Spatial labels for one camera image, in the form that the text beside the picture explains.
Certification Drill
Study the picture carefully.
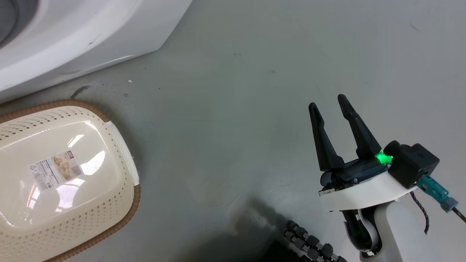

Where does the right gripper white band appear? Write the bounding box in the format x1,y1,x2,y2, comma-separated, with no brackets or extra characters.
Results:
308,94,419,212

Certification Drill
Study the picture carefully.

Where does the cream laundry basket brown rim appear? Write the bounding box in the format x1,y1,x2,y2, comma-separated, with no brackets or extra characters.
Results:
0,99,141,262

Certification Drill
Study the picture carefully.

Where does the white washing machine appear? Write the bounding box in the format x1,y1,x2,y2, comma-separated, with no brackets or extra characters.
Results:
0,0,193,94

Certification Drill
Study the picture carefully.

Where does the paper label sticker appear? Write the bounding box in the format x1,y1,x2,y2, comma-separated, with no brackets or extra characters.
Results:
29,150,84,192

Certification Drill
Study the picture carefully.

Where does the thin black twisted cable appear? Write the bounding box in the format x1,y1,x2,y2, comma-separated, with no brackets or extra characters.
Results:
410,191,466,235

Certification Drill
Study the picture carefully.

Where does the teal cable connector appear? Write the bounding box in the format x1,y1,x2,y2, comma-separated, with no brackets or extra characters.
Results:
416,175,459,213

